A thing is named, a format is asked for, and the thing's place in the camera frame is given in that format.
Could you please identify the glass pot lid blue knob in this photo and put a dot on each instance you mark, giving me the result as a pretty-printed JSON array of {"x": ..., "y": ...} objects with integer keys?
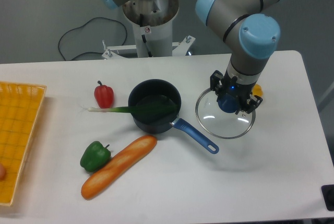
[{"x": 219, "y": 123}]

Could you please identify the green onion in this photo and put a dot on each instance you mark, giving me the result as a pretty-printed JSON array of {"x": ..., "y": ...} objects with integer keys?
[{"x": 153, "y": 108}]

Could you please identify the green bell pepper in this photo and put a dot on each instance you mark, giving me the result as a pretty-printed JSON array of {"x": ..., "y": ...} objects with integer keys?
[{"x": 95, "y": 157}]

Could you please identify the egg in basket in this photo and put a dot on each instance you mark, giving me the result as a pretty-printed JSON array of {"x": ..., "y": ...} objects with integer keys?
[{"x": 2, "y": 171}]

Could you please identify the dark blue saucepan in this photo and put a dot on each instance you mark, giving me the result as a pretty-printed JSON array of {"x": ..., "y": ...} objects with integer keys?
[{"x": 163, "y": 92}]

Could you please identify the yellow woven basket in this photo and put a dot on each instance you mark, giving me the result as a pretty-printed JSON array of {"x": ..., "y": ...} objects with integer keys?
[{"x": 20, "y": 107}]

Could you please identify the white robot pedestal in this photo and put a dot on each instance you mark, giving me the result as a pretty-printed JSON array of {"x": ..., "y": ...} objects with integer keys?
[{"x": 152, "y": 23}]

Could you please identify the black object table edge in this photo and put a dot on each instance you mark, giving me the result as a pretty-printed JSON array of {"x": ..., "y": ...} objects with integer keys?
[{"x": 328, "y": 194}]

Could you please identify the yellow bell pepper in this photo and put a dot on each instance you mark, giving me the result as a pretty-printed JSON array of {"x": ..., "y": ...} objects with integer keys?
[{"x": 257, "y": 91}]

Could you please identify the baguette bread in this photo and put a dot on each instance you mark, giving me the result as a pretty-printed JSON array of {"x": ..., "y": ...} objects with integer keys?
[{"x": 118, "y": 165}]

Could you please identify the red bell pepper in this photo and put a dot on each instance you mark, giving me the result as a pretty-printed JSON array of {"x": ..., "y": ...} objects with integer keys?
[{"x": 104, "y": 95}]

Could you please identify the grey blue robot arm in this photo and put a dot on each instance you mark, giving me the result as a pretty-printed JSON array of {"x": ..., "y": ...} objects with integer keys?
[{"x": 240, "y": 24}]

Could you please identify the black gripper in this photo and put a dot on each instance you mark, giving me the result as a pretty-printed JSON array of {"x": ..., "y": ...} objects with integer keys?
[{"x": 232, "y": 95}]

